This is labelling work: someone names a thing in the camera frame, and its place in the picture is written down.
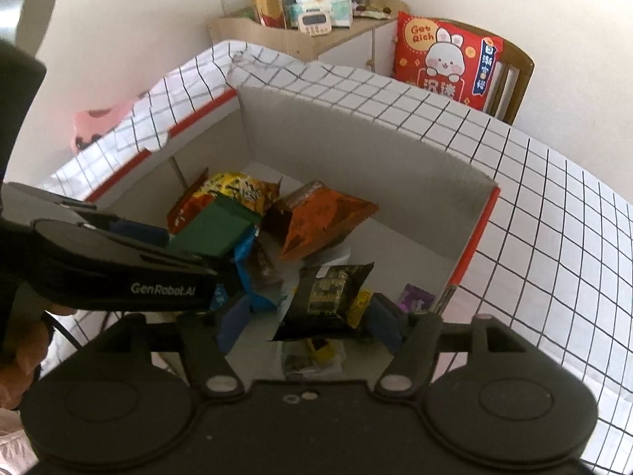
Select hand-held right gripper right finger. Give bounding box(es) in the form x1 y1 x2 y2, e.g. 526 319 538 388
368 292 530 399

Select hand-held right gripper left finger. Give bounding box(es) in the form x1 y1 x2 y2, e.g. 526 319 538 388
91 297 252 399

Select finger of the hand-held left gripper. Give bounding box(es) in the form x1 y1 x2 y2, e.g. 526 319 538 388
0 182 170 248
143 251 239 284

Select green snack packet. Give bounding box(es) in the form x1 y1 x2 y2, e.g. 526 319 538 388
167 194 262 260

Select purple candy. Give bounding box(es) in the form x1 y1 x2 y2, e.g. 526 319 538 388
398 283 437 315

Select blue snack packet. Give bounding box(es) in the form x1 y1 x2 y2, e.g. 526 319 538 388
212 232 298 312

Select clear packet with yellow food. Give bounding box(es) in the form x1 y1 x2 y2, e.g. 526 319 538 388
274 246 353 382

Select black snack packet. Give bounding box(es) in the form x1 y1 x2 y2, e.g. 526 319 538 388
269 262 375 343

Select red yellow snack packet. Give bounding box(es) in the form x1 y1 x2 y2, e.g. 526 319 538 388
167 168 284 236

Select orange brown snack packet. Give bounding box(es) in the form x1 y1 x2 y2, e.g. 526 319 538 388
261 180 381 261

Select white cardboard box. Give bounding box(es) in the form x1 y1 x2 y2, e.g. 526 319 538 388
81 84 501 382

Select person's left hand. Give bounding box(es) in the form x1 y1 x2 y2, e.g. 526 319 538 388
0 307 77 410

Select pink cushion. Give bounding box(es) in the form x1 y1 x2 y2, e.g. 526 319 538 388
72 99 146 154

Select white checked tablecloth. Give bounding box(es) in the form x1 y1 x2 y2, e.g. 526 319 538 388
42 40 633 475

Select wooden side cabinet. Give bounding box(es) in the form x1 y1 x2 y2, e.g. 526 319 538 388
208 0 399 77

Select orange drink bottle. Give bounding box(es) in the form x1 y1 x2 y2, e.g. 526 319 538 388
251 0 288 29

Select white kitchen timer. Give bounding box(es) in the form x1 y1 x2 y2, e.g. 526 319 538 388
298 10 331 37

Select red rabbit print cushion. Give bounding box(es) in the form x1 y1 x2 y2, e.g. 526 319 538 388
392 11 505 112

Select wooden chair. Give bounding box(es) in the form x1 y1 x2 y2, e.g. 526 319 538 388
445 17 536 125

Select tissue pack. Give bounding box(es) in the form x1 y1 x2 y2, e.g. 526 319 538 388
289 0 354 29

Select snack bars on cabinet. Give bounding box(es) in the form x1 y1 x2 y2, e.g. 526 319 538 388
353 2 396 19

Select black cable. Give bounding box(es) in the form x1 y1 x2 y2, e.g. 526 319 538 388
47 313 85 354

